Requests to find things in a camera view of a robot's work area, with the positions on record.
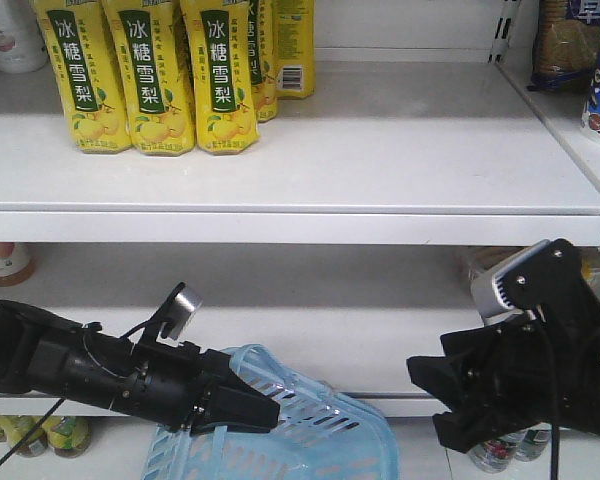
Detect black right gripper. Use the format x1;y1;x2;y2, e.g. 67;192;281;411
406;239;600;453

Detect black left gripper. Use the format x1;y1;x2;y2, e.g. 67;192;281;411
112;342;280;434

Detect light blue plastic basket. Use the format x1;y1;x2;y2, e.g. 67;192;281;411
141;344;399;479

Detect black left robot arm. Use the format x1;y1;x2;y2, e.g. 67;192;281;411
0;300;280;435

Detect clear water bottle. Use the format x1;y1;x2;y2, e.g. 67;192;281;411
468;438;518;474

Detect clear cookie tray box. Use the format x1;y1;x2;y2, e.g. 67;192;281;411
457;246;600;294

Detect orange juice glass bottle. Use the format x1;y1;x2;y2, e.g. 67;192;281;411
0;242;35;287

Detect yellow pear drink bottle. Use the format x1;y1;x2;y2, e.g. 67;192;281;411
102;0;196;156
181;1;259;155
32;1;132;154

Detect biscuit package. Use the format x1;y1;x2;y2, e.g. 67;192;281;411
531;0;600;93

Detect white peach drink bottle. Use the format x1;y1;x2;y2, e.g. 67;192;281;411
0;0;48;74

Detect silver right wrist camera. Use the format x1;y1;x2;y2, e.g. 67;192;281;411
470;239;550;319

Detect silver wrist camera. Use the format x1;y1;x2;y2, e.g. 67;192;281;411
470;239;550;319
153;282;203;340

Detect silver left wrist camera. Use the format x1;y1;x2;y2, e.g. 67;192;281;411
153;282;203;340

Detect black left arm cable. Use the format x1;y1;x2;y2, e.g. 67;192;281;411
0;397;66;480

